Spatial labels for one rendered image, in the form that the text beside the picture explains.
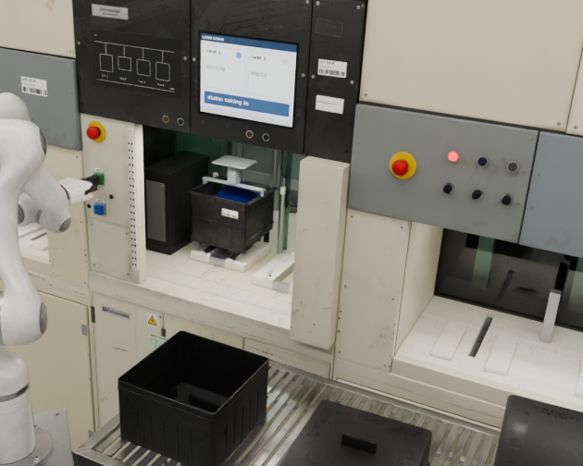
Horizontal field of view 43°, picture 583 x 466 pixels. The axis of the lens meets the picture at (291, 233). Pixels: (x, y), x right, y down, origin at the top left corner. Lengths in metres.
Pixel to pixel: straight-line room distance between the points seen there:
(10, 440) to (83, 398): 0.97
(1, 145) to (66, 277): 0.98
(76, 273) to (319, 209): 0.98
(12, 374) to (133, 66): 0.92
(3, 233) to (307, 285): 0.80
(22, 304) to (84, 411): 1.21
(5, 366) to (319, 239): 0.82
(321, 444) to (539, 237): 0.70
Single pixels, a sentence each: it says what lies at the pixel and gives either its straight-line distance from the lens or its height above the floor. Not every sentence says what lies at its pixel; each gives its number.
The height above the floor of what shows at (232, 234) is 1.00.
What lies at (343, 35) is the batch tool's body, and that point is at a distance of 1.84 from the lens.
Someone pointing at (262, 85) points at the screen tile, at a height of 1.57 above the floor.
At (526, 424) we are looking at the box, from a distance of 1.67.
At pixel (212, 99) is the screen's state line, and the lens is 2.04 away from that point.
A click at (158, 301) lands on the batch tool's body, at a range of 2.37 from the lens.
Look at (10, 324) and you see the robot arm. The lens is 1.68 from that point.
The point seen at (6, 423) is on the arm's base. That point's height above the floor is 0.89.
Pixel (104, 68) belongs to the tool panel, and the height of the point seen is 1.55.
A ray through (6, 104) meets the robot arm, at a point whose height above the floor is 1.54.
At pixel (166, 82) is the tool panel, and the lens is 2.11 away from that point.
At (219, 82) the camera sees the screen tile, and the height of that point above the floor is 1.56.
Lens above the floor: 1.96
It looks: 23 degrees down
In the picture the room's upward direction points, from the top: 3 degrees clockwise
